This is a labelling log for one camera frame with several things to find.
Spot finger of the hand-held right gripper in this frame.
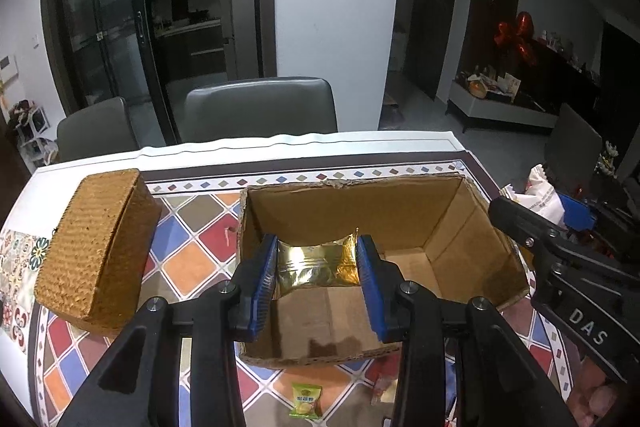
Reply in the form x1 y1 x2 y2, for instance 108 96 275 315
557 193 632 253
488 196 571 269

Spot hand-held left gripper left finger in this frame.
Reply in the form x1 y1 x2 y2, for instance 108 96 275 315
57 234 279 427

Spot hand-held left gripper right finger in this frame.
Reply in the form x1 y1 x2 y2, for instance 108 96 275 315
356 234 581 427

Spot white snack packet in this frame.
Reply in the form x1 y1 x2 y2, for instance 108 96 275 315
500 163 568 228

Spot gold foil snack packet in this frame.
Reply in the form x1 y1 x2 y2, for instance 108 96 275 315
277 232 362 300

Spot brown cardboard box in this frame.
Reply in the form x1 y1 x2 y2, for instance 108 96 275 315
235 172 531 365

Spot person's right hand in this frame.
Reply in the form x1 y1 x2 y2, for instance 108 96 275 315
570 357 632 427

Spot colourful diamond pattern tablecloth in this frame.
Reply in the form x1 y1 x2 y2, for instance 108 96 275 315
0 130 586 427

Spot grey chair with tall back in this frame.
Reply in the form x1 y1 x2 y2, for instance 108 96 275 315
544 103 602 178

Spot red wrapped candy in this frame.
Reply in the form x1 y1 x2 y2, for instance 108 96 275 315
372 372 398 405

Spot white low cabinet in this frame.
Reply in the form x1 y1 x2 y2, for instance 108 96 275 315
446 72 558 132

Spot green snack packet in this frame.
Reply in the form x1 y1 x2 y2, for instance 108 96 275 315
290 382 323 419

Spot dark sideboard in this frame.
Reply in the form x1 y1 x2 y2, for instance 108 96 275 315
525 19 640 178

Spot wide grey dining chair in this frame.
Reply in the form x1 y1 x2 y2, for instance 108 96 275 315
181 77 339 144

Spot woven wicker box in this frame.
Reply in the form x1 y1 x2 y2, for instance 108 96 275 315
34 169 163 336

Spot red foil balloons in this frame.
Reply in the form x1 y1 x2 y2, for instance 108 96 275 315
495 11 540 66

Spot narrow grey dining chair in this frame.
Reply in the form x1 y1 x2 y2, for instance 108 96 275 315
56 96 140 164

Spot dark interior door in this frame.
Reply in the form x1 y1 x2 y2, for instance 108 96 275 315
404 0 461 102

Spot white shoe rack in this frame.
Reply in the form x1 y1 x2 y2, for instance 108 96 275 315
7 99 58 170

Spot black framed glass sliding door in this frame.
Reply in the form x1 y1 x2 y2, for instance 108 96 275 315
42 0 261 145

